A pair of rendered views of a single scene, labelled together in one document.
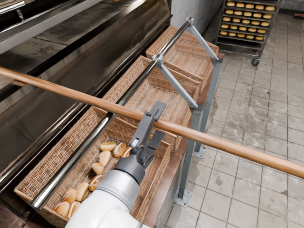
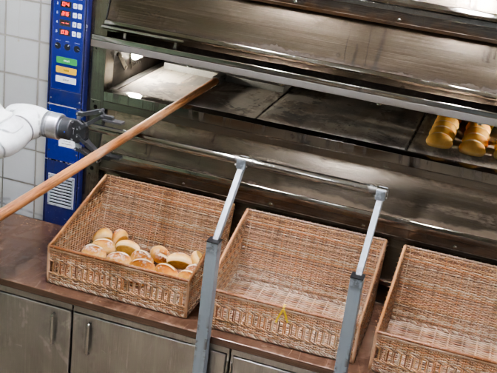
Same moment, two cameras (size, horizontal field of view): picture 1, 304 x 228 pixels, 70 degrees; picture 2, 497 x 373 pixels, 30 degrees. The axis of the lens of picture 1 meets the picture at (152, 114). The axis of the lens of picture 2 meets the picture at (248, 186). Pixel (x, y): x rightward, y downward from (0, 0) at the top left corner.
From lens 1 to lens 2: 3.04 m
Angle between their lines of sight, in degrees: 69
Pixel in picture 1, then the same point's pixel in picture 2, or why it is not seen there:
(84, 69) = (254, 155)
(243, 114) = not seen: outside the picture
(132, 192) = (49, 121)
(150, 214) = (98, 299)
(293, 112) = not seen: outside the picture
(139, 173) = (63, 124)
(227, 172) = not seen: outside the picture
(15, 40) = (150, 54)
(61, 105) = (195, 158)
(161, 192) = (129, 308)
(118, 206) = (40, 115)
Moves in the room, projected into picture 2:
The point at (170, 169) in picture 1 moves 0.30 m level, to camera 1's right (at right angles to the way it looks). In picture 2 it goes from (168, 319) to (170, 366)
